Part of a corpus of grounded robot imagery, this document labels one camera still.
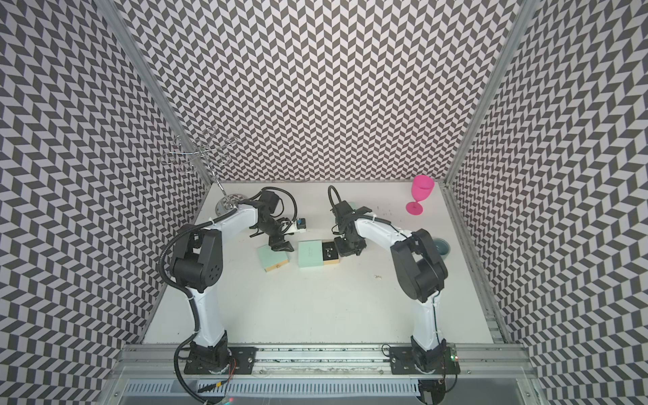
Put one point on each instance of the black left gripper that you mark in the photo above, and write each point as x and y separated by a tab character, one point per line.
282	244

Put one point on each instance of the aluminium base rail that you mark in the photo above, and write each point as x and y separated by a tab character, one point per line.
355	361

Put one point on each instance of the pink plastic goblet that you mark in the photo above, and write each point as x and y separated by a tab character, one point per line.
422	187

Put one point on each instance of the silver metal jewelry stand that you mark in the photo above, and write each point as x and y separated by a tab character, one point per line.
212	148

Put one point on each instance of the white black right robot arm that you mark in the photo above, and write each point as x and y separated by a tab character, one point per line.
421	273

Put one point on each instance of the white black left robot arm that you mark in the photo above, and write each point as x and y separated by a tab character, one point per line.
193	263

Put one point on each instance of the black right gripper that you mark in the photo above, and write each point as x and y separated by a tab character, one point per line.
344	251

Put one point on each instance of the teal round dish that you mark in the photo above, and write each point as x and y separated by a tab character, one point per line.
443	247

